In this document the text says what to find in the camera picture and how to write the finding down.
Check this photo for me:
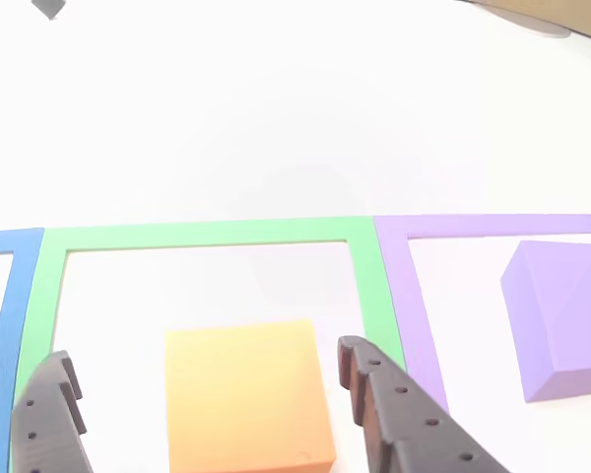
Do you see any orange cube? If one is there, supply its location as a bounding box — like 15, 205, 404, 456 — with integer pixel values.
164, 318, 338, 473

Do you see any purple square block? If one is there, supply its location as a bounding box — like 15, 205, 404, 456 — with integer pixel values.
499, 239, 591, 404

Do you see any dark grey bar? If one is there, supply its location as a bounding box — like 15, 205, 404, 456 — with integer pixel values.
29, 0, 68, 21

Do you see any polymaker cardboard box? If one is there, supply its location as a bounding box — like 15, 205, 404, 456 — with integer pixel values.
477, 0, 591, 44

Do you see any blue square frame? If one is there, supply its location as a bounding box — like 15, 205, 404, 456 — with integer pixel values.
0, 227, 45, 473

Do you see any purple square frame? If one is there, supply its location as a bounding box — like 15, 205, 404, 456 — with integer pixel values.
372, 212, 591, 473

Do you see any green square frame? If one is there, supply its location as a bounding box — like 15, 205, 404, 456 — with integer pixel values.
7, 215, 408, 473

